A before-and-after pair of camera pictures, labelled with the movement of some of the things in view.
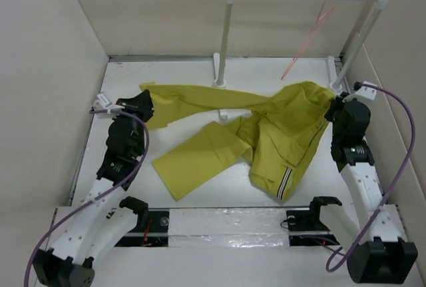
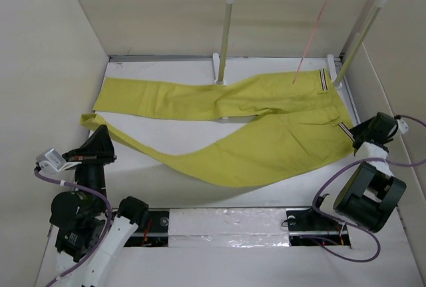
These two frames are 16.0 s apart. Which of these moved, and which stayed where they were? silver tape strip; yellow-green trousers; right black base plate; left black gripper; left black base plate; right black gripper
Moved: right black gripper; left black gripper; yellow-green trousers
Stayed: left black base plate; right black base plate; silver tape strip
